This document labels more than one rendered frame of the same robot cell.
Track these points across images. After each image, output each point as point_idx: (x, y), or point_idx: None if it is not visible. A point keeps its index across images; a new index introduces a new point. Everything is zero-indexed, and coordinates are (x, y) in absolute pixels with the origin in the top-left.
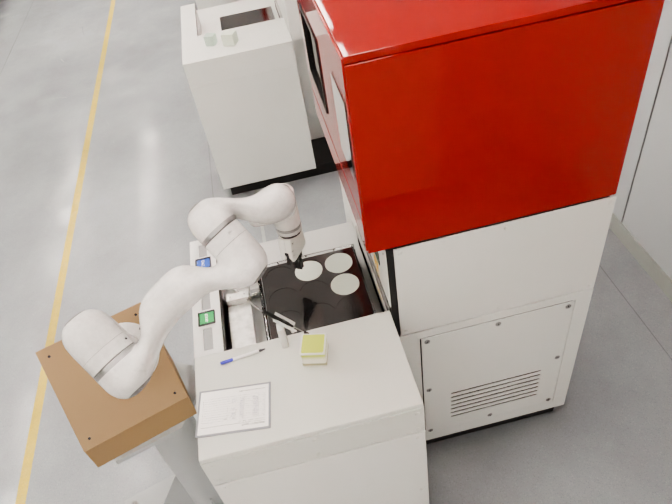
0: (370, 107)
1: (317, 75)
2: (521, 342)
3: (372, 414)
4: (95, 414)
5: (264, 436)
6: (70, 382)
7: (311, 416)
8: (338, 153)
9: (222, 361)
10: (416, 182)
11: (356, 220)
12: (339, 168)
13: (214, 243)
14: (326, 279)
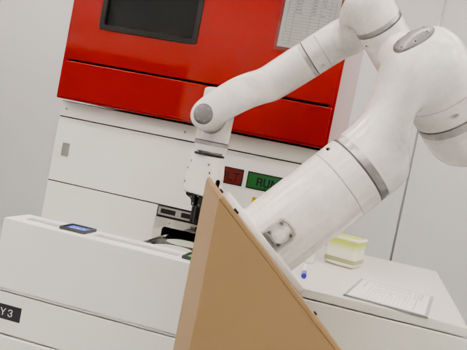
0: None
1: (138, 21)
2: None
3: (439, 279)
4: (326, 330)
5: (444, 303)
6: (278, 267)
7: (427, 287)
8: (228, 76)
9: (304, 272)
10: (345, 78)
11: (285, 130)
12: None
13: (404, 19)
14: None
